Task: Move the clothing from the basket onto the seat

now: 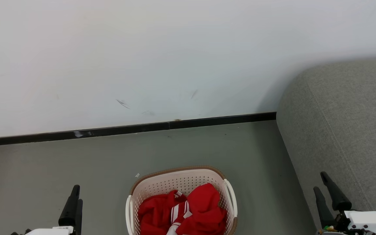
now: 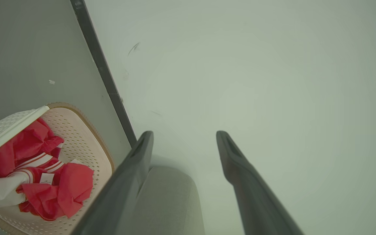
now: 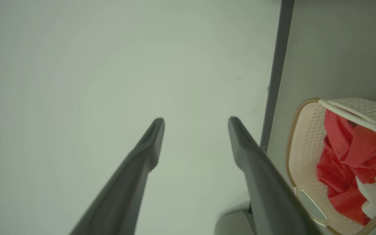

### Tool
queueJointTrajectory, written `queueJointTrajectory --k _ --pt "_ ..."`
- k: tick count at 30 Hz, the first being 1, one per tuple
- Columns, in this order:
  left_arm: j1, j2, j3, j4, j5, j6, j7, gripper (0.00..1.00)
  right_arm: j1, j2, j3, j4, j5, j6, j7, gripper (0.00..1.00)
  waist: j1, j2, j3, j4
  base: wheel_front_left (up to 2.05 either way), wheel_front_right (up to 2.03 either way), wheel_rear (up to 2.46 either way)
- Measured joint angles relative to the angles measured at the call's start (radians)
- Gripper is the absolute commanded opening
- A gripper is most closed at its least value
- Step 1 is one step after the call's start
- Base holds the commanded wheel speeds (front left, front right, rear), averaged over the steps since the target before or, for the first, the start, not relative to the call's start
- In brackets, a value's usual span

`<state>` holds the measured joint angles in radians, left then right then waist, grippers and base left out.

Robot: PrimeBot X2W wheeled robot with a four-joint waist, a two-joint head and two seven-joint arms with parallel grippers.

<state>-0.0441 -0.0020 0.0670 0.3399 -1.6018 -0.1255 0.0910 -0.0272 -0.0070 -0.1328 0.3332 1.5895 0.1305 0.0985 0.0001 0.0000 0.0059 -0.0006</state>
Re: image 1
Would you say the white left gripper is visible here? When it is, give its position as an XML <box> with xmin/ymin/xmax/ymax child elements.
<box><xmin>25</xmin><ymin>185</ymin><xmax>84</xmax><ymax>235</ymax></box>

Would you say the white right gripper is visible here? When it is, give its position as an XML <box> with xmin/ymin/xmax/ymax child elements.
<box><xmin>313</xmin><ymin>171</ymin><xmax>376</xmax><ymax>235</ymax></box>

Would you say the red garment with white letters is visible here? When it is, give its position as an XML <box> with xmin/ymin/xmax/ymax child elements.
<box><xmin>138</xmin><ymin>190</ymin><xmax>188</xmax><ymax>235</ymax></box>

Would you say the plain red garment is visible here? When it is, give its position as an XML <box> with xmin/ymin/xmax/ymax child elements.
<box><xmin>176</xmin><ymin>183</ymin><xmax>228</xmax><ymax>235</ymax></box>

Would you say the grey fabric sofa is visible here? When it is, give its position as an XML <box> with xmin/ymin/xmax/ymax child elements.
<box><xmin>276</xmin><ymin>57</ymin><xmax>376</xmax><ymax>235</ymax></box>

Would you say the black baseboard strip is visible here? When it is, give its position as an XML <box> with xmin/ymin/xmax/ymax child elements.
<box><xmin>0</xmin><ymin>112</ymin><xmax>277</xmax><ymax>147</ymax></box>

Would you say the white perforated laundry basket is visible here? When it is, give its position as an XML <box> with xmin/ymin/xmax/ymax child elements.
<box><xmin>125</xmin><ymin>166</ymin><xmax>238</xmax><ymax>235</ymax></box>

